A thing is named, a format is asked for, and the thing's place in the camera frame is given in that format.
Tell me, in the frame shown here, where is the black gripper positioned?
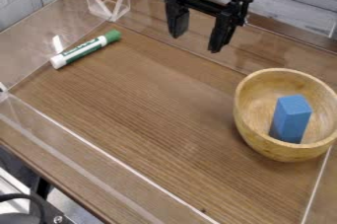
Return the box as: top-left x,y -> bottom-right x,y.
165,0 -> 254,53

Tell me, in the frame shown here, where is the blue block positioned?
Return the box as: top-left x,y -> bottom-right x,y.
268,95 -> 311,144

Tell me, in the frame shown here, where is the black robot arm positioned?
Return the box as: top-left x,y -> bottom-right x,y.
165,0 -> 254,53

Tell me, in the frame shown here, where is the brown wooden bowl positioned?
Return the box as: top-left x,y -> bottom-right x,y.
233,68 -> 337,162

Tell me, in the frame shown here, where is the green white marker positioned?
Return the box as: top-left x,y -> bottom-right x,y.
50,30 -> 121,69

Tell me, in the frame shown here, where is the clear acrylic tray wall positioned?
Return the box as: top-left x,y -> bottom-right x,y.
0,0 -> 337,224

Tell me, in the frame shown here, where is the black cable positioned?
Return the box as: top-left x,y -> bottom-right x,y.
0,193 -> 47,224

